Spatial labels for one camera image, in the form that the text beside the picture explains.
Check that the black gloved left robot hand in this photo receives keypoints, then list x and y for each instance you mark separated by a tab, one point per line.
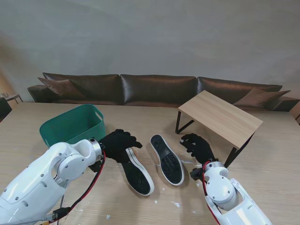
117	145

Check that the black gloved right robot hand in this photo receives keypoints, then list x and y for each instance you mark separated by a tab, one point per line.
200	148

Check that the yellow canvas sneaker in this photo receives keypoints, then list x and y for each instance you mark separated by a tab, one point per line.
138	175
167	161

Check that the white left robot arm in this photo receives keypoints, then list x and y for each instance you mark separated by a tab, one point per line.
42	182

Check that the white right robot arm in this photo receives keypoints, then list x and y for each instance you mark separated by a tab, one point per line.
222	187

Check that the small wooden shelf black legs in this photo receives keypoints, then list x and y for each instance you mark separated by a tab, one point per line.
220	114

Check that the green plastic basket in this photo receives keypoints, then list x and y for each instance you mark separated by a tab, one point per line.
70	124

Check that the dark brown leather sofa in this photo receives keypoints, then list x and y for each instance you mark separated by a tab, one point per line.
157	89

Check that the brown leather cushion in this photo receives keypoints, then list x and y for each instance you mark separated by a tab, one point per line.
260	98
61	87

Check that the wooden side table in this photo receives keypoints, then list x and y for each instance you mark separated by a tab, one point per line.
12	97

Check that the dark chair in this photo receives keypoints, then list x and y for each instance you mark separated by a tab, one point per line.
4	107

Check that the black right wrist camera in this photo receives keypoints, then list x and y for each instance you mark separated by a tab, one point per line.
196	174

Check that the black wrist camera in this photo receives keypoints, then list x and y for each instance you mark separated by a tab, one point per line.
96	167
196	174

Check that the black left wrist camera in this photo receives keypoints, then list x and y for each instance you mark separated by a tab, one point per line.
96	167

